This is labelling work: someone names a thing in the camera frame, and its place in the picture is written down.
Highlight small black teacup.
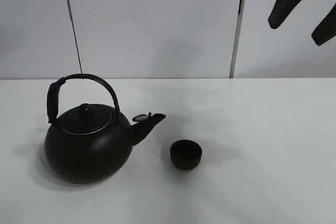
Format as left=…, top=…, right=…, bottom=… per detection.
left=170, top=140, right=203, bottom=170

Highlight black round teapot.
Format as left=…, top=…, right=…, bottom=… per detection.
left=44, top=73, right=166, bottom=184

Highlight grey wall panel strip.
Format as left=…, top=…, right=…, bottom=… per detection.
left=229, top=0, right=245, bottom=79

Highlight black hanging wall cable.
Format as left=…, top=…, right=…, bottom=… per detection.
left=61, top=0, right=83, bottom=74

